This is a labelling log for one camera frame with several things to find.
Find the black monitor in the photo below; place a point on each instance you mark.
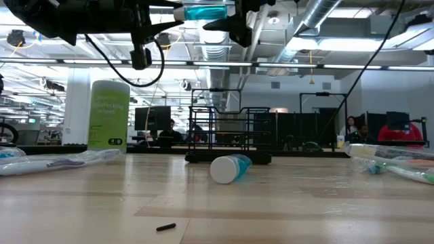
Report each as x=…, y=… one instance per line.
x=398, y=120
x=152, y=118

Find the person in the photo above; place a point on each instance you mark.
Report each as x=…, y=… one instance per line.
x=171, y=135
x=363, y=133
x=415, y=133
x=349, y=130

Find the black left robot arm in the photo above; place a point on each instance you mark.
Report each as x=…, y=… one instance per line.
x=34, y=17

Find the silver corrugated air duct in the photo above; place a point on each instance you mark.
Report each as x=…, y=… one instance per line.
x=215, y=51
x=315, y=13

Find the teal toothpaste tube white cap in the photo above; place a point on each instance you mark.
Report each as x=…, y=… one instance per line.
x=203, y=13
x=225, y=169

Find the green toothbrush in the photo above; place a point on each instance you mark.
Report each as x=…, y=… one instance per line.
x=407, y=174

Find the black partition panel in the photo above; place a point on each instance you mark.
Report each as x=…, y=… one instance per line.
x=305, y=128

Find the black bicycle wheel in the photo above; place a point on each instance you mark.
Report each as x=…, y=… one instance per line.
x=16, y=133

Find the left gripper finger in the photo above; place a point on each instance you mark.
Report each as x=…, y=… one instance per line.
x=164, y=3
x=156, y=31

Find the orange toothbrush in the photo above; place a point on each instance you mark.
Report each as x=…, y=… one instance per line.
x=373, y=150

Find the green disinfecting wipes canister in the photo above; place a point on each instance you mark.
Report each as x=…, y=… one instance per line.
x=108, y=118

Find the yellow bottle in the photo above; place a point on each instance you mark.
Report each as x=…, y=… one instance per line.
x=340, y=142

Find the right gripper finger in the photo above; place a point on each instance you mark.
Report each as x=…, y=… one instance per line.
x=237, y=28

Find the small black stick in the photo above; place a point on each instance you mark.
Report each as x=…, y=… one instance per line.
x=166, y=227

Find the black ceiling camera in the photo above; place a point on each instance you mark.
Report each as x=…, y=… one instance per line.
x=16, y=38
x=163, y=40

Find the black stand frame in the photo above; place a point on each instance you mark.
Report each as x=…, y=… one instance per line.
x=322, y=94
x=217, y=90

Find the blue toothbrush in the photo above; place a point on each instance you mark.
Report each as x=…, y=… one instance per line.
x=375, y=169
x=34, y=167
x=10, y=153

